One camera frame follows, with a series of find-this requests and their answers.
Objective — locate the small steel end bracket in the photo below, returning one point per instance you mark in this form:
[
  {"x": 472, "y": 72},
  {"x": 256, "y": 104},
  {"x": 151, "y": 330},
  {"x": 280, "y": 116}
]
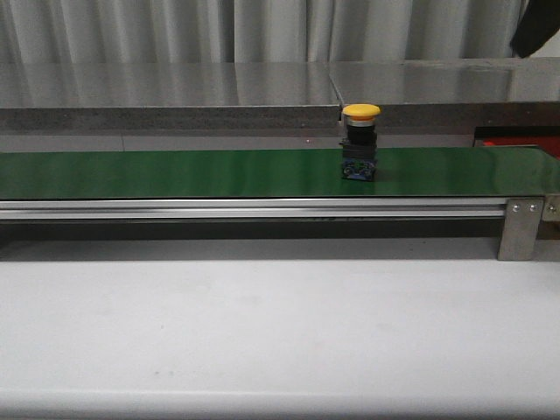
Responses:
[{"x": 551, "y": 208}]

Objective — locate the steel conveyor support bracket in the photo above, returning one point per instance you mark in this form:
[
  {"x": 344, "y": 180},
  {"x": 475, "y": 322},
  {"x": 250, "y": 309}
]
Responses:
[{"x": 520, "y": 228}]

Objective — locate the right stainless steel table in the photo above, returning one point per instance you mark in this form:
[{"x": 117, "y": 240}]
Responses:
[{"x": 458, "y": 94}]

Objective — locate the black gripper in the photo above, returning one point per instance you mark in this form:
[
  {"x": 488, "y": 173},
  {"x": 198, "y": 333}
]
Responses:
[{"x": 539, "y": 23}]

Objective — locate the red bin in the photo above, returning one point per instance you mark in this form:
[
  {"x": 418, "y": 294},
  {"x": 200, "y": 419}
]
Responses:
[{"x": 550, "y": 144}]

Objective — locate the aluminium conveyor side rail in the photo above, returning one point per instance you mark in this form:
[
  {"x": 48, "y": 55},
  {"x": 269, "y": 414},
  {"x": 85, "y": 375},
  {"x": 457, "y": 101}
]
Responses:
[{"x": 226, "y": 209}]

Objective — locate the stainless steel table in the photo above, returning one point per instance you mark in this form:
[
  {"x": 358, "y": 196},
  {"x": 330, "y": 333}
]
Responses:
[
  {"x": 178, "y": 96},
  {"x": 458, "y": 94}
]

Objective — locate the left stainless steel table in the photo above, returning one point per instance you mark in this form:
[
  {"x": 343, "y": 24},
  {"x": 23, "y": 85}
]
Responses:
[{"x": 178, "y": 96}]

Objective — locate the green conveyor belt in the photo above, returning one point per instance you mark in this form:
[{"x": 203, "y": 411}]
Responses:
[{"x": 418, "y": 172}]

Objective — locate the grey pleated curtain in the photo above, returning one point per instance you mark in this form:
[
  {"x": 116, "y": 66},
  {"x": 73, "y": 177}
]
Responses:
[{"x": 34, "y": 32}]

